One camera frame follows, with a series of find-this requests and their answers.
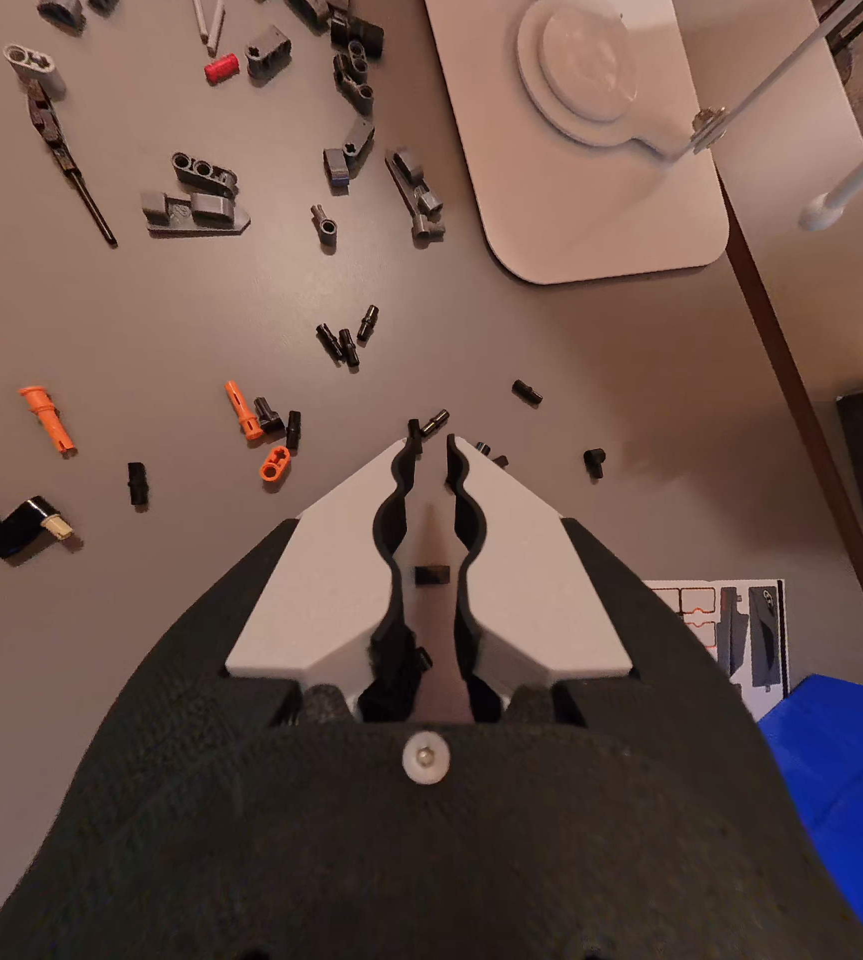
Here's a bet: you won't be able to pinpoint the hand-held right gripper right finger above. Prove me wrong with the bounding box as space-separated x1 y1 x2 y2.
446 433 636 712

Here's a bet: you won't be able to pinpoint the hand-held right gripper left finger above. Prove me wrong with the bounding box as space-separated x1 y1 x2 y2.
223 437 421 714

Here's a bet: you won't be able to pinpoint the orange lego axle pin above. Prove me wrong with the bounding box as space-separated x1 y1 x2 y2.
18 385 78 456
223 380 265 442

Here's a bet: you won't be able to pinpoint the black lego gear rack assembly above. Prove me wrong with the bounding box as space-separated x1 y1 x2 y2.
0 495 75 571

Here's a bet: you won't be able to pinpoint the lego sticker sheet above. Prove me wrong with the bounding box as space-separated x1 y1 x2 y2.
643 578 790 723

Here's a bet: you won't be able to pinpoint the scattered small black lego pieces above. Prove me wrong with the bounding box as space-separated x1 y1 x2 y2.
127 303 607 588

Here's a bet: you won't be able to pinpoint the dark grey lego panel piece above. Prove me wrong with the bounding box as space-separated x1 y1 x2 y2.
139 190 252 237

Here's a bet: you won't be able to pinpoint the grey lego connector assembly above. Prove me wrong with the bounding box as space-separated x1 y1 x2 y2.
384 147 447 243

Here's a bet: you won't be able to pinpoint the dark grey three-hole lego beam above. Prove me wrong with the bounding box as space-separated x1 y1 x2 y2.
170 151 240 199

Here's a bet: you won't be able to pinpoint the black lego lever with axle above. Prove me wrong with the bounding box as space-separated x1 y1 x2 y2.
25 77 118 248

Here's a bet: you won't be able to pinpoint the scattered grey lego pieces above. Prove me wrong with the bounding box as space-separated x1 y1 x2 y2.
2 0 386 250

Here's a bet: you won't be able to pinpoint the blue plastic box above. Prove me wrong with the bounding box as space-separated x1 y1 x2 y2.
756 672 863 960

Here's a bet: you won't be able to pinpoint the white desk stand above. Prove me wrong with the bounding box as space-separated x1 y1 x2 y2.
424 0 863 287

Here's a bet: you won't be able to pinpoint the white rounded tube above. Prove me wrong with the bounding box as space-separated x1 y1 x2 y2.
798 131 863 233

